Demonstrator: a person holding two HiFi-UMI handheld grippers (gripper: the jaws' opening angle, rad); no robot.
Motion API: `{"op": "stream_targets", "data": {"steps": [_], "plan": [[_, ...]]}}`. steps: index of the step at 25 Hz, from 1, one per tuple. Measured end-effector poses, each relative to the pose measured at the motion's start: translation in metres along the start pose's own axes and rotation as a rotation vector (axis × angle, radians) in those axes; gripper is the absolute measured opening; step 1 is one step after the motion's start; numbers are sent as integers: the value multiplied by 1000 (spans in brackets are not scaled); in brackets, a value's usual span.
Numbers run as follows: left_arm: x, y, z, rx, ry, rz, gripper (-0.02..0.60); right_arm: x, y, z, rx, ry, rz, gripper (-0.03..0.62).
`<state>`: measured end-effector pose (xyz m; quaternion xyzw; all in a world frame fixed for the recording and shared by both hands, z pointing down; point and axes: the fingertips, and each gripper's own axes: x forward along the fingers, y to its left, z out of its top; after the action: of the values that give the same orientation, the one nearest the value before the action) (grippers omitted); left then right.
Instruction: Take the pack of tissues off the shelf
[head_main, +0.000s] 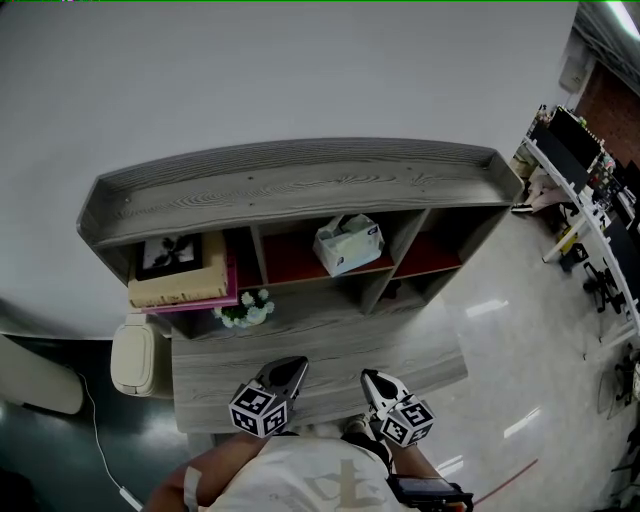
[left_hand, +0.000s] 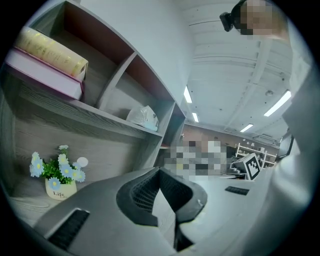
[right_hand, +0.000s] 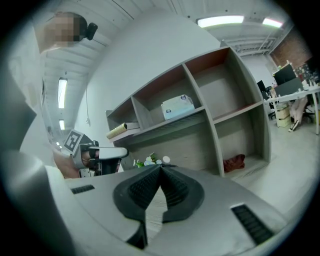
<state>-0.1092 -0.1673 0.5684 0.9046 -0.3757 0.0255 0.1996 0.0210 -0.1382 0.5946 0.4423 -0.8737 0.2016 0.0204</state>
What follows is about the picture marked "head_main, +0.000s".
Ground grey wooden shelf desk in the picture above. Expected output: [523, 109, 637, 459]
[75, 137, 526, 341]

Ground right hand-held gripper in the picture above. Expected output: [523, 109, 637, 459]
[359, 368, 437, 447]

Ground black picture frame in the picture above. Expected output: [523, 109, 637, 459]
[134, 232, 205, 282]

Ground cream chair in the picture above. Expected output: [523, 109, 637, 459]
[0, 333, 85, 416]

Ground pink book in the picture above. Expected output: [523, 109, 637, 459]
[141, 244, 240, 315]

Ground thick beige book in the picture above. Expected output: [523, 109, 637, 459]
[127, 232, 230, 309]

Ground white power adapter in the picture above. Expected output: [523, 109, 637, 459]
[119, 484, 144, 512]

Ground person's left forearm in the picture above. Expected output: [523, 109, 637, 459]
[144, 432, 281, 512]

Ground grey wood-grain table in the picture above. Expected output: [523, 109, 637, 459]
[170, 294, 469, 435]

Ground ceiling light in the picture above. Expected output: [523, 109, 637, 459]
[612, 0, 640, 39]

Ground black wrist device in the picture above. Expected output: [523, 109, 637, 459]
[384, 474, 475, 512]

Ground person's right forearm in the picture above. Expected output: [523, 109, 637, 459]
[387, 442, 441, 481]

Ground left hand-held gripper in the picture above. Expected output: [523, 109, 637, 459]
[228, 355, 310, 440]

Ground wire frame stool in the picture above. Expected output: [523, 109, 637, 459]
[597, 349, 640, 419]

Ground black office chair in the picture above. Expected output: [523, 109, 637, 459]
[582, 264, 626, 314]

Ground grey electrical panel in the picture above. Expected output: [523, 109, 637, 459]
[558, 53, 589, 94]

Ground white cable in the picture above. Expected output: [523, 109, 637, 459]
[74, 369, 126, 494]

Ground white tissues pack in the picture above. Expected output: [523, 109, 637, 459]
[312, 213, 385, 279]

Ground wide black monitor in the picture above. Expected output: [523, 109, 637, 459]
[547, 105, 601, 166]

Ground dark desk partition panel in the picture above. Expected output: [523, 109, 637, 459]
[602, 217, 640, 301]
[529, 127, 591, 194]

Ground white flowers in pot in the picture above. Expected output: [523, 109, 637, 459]
[212, 288, 276, 330]

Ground person's white shirt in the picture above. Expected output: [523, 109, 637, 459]
[197, 434, 401, 512]

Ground long white office desk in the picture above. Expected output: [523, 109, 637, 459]
[519, 137, 640, 346]

